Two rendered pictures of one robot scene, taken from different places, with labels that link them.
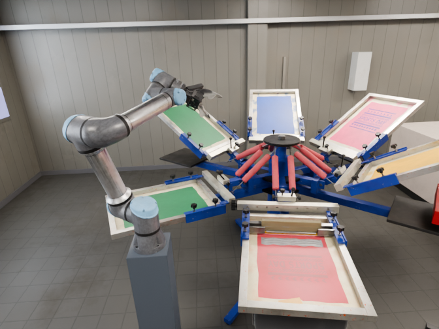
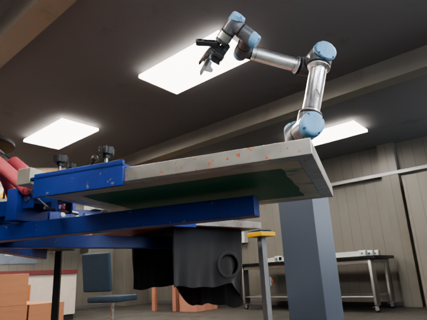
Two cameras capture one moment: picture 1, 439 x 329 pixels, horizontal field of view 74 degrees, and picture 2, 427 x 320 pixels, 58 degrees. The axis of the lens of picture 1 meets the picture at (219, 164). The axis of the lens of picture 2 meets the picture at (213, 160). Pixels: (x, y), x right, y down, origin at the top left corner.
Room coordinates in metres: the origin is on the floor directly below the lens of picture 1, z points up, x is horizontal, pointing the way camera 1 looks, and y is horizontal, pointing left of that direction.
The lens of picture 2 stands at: (2.81, 1.31, 0.71)
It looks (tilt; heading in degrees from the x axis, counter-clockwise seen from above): 16 degrees up; 223
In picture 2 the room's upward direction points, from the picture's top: 3 degrees counter-clockwise
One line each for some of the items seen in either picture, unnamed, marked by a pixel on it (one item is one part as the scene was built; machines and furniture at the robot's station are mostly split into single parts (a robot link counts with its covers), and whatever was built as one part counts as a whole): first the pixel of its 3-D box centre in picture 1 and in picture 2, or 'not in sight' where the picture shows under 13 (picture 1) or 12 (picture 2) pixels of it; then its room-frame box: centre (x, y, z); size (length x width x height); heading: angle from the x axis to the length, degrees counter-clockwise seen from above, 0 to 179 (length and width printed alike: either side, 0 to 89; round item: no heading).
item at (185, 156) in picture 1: (219, 167); not in sight; (2.77, 0.00, 0.91); 1.34 x 0.41 x 0.08; 53
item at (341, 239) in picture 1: (335, 230); not in sight; (1.52, -0.71, 0.97); 0.30 x 0.05 x 0.07; 173
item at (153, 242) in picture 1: (148, 235); not in sight; (1.14, 0.34, 1.25); 0.15 x 0.15 x 0.10
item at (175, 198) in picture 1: (180, 188); (158, 171); (2.01, 0.30, 1.05); 1.08 x 0.61 x 0.23; 113
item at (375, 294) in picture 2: not in sight; (311, 280); (-4.08, -2.71, 0.51); 2.87 x 1.07 x 1.03; 93
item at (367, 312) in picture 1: (294, 254); (177, 228); (1.31, -0.40, 0.97); 0.79 x 0.58 x 0.04; 173
